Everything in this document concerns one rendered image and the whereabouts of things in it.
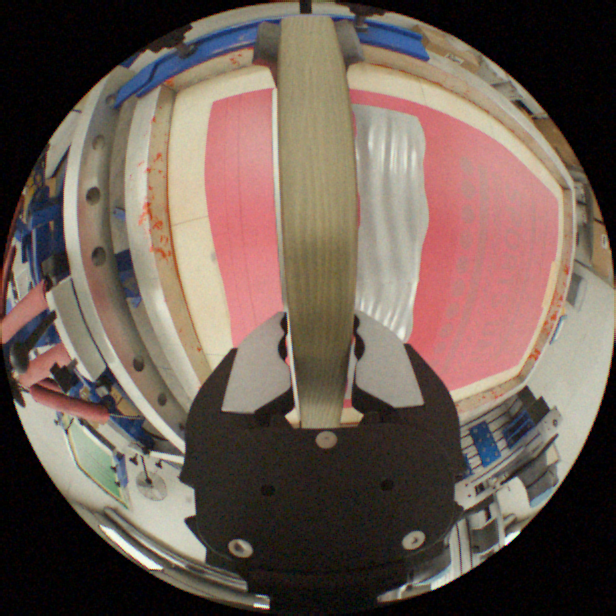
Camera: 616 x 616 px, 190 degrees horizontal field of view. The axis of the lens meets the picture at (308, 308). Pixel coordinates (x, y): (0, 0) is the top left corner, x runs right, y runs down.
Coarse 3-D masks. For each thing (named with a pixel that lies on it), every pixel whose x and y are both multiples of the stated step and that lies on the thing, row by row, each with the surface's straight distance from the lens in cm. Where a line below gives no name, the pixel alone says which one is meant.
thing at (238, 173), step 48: (240, 96) 23; (384, 96) 24; (240, 144) 20; (432, 144) 23; (480, 144) 29; (240, 192) 19; (432, 192) 22; (528, 192) 39; (240, 240) 19; (432, 240) 22
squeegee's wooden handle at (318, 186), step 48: (288, 48) 12; (336, 48) 12; (288, 96) 9; (336, 96) 9; (288, 144) 8; (336, 144) 8; (288, 192) 7; (336, 192) 7; (288, 240) 8; (336, 240) 7; (288, 288) 8; (336, 288) 8; (336, 336) 9; (336, 384) 11
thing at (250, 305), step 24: (240, 288) 20; (264, 288) 20; (432, 288) 23; (240, 312) 22; (264, 312) 21; (432, 312) 25; (240, 336) 23; (432, 336) 27; (528, 336) 54; (288, 360) 24; (504, 360) 49; (456, 384) 40
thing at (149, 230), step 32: (224, 64) 26; (384, 64) 27; (416, 64) 27; (448, 64) 30; (160, 96) 27; (480, 96) 32; (160, 128) 25; (512, 128) 39; (128, 160) 25; (160, 160) 24; (544, 160) 49; (128, 192) 23; (160, 192) 23; (128, 224) 23; (160, 224) 22; (160, 256) 21; (160, 288) 21; (160, 320) 23; (192, 352) 25; (192, 384) 28; (512, 384) 62
